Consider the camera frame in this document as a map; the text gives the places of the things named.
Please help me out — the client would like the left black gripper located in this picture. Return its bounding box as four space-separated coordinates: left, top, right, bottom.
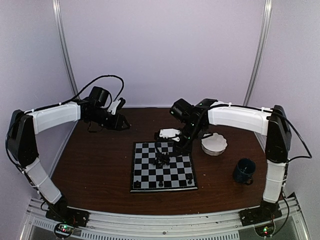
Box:
88 107 131 131

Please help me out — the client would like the black grey chessboard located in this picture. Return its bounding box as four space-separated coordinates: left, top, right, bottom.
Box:
130 142 198 193

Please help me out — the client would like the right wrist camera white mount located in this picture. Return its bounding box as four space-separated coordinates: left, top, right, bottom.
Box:
154 128 181 142

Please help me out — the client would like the dark blue mug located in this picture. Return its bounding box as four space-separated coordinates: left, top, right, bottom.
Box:
232 158 256 186

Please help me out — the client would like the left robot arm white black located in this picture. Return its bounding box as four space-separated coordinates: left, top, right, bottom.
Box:
5 86 130 222

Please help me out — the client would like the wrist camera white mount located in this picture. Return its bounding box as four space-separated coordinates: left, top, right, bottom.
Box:
107 97 126 115
154 128 181 142

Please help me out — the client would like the white scalloped bowl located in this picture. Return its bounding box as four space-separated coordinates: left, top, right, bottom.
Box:
201 132 228 156

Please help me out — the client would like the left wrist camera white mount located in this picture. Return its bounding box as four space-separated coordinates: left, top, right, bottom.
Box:
107 97 126 115

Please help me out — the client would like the left aluminium frame post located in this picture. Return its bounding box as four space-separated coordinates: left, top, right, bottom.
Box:
52 0 78 95

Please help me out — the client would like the aluminium frame post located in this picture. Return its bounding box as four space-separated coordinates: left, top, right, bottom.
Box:
52 0 78 95
243 0 273 106

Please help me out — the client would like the aluminium front rail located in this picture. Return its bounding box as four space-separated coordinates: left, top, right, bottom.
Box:
19 192 311 240

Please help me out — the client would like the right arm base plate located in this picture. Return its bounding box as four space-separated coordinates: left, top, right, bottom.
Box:
239 206 283 227

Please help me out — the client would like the pile of black chess pieces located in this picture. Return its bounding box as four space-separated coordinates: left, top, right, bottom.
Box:
152 153 170 168

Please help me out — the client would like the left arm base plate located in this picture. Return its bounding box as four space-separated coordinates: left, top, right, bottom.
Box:
45 207 90 227

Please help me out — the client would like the right aluminium frame post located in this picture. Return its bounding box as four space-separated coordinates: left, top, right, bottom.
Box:
243 0 273 106

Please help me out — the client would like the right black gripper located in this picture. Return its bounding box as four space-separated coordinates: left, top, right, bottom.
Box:
172 121 204 157

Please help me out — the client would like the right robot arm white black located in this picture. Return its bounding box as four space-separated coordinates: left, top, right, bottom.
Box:
169 98 295 221

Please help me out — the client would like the black chess king piece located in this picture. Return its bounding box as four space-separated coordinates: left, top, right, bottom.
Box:
158 180 164 188

